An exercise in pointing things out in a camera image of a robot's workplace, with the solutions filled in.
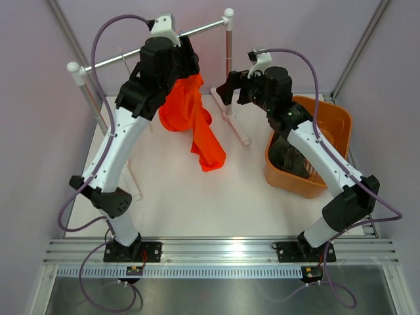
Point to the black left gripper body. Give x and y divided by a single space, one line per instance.
184 65

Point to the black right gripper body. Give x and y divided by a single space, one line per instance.
251 89

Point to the orange shorts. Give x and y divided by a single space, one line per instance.
183 110

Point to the white plastic hanger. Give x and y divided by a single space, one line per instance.
129 72

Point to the dark green shorts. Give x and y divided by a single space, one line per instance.
287 158

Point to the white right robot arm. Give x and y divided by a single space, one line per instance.
353 194

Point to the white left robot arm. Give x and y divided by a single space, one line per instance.
161 64

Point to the silver white clothes rack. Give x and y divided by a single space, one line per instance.
80 73

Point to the orange plastic basket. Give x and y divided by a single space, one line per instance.
335 124

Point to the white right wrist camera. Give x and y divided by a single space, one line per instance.
260 61

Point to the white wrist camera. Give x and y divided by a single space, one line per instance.
260 61
163 26

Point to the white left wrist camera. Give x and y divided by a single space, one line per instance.
163 26

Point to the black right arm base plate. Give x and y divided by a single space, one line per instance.
293 252

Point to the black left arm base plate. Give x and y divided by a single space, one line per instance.
138 252

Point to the aluminium mounting rail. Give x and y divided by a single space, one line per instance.
228 251

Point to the white slotted cable duct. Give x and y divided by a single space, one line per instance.
183 272

